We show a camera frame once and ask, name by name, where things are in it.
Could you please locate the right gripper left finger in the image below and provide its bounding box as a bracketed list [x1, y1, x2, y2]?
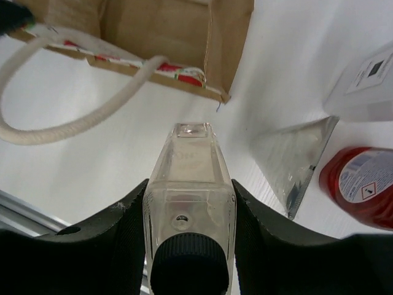
[1, 180, 147, 294]

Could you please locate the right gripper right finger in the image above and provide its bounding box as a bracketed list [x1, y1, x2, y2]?
[232, 180, 392, 294]

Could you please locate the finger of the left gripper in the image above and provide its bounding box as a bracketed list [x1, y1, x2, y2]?
[0, 0, 35, 36]

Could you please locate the beige bottle grey cap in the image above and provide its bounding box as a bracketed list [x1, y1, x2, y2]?
[142, 123, 237, 294]

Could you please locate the red bottle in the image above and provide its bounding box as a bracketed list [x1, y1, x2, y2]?
[319, 146, 392, 230]

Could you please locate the white bottle grey cap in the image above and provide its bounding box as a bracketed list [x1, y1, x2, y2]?
[323, 42, 392, 122]

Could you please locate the burlap watermelon canvas bag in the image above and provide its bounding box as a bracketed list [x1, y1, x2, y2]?
[1, 1, 254, 146]

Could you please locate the aluminium mounting rail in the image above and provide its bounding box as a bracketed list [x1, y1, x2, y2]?
[1, 191, 71, 237]

